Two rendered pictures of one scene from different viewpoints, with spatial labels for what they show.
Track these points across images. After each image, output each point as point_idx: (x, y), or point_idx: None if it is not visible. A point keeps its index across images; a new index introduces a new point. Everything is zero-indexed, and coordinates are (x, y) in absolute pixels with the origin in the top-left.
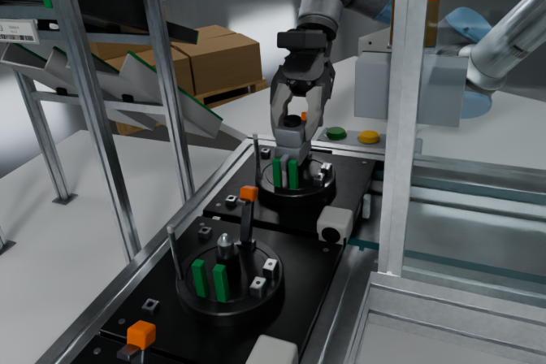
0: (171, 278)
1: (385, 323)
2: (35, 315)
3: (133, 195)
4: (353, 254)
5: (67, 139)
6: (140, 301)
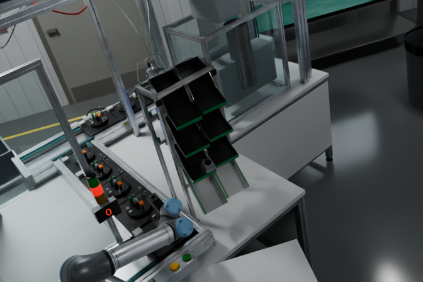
0: None
1: None
2: None
3: (226, 206)
4: (128, 235)
5: (295, 186)
6: (147, 194)
